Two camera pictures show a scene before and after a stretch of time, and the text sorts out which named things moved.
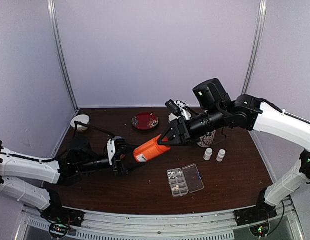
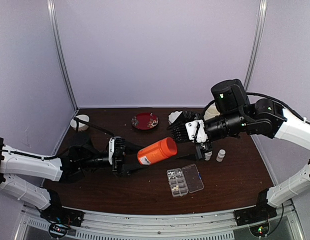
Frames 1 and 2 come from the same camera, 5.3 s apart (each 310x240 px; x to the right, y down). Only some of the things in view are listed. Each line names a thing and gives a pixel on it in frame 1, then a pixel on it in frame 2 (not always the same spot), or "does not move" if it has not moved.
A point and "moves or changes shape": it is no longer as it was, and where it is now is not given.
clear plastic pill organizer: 184,180 does not move
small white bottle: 221,155 does not move
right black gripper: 179,129 to 202,146
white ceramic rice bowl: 81,118 does not move
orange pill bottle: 149,149 moves or changes shape
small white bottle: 208,153 does not move
